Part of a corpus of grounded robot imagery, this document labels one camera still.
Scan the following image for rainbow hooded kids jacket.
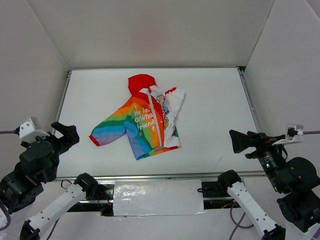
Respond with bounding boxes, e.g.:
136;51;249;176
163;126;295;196
89;74;186;160

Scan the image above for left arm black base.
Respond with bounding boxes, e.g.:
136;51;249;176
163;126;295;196
88;184;114;217

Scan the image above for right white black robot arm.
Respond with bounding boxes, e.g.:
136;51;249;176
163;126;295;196
217;124;320;240

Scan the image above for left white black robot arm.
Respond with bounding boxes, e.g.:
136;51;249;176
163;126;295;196
0;117;99;240

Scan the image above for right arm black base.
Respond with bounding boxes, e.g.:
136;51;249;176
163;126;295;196
197;181;228;198

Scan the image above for white foil covered panel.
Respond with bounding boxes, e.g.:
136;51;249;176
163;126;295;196
113;179;206;217

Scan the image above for aluminium left side rail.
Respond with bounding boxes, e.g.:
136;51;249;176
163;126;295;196
55;69;73;121

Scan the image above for aluminium rail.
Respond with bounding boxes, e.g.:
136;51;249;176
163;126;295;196
55;69;73;121
54;171;265;182
236;66;262;132

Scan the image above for aluminium front rail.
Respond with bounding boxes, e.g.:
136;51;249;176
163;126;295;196
54;171;265;182

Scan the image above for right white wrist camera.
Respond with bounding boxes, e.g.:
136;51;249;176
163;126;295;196
272;123;304;146

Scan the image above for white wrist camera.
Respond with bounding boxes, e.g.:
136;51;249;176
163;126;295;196
18;117;50;143
272;123;304;146

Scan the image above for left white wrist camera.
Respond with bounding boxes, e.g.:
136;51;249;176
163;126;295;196
18;117;50;143

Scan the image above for aluminium right side rail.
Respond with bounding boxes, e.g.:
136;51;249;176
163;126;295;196
236;66;262;132

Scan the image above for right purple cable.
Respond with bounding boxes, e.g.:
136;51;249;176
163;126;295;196
228;129;320;240

